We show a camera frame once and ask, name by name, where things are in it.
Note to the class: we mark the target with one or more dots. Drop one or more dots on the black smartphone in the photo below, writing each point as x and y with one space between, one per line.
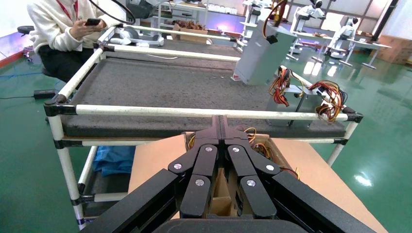
92 22

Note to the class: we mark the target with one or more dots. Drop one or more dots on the black round stool seat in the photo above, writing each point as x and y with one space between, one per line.
25 29

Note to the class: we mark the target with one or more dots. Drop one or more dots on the cardboard box brown items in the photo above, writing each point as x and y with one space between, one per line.
191 33

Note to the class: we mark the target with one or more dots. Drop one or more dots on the white humanoid robot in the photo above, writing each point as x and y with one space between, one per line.
305 13
256 9
346 32

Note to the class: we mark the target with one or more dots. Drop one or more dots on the cardboard box with dividers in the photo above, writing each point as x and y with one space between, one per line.
154 167

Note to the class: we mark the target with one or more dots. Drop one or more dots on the stacked brown cardboard cartons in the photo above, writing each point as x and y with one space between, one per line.
396 48

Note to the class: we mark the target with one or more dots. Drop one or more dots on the person's right hand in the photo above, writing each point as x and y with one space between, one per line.
80 32

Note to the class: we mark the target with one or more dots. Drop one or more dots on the blue plastic bag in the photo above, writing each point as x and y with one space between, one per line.
112 160

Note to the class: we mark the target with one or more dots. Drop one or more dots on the black power adapter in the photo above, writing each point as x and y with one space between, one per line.
45 94

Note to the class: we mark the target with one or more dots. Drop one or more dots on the seated person white sweater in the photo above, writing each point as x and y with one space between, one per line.
51 25

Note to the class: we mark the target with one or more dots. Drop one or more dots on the dark grey foam mat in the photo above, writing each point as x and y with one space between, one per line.
161 86

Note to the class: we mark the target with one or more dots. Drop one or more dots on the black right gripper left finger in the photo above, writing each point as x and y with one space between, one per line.
199 167

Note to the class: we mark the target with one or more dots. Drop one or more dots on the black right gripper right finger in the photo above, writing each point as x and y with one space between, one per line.
248 167

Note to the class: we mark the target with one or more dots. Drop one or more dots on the white bench with jars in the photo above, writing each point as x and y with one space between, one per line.
219 8

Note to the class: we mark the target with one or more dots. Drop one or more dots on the white red sign card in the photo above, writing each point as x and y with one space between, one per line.
235 77

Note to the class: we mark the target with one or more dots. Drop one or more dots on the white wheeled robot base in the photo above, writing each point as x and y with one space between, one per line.
138 37

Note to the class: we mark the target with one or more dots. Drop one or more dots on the black foam-topped work table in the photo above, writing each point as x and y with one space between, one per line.
193 112

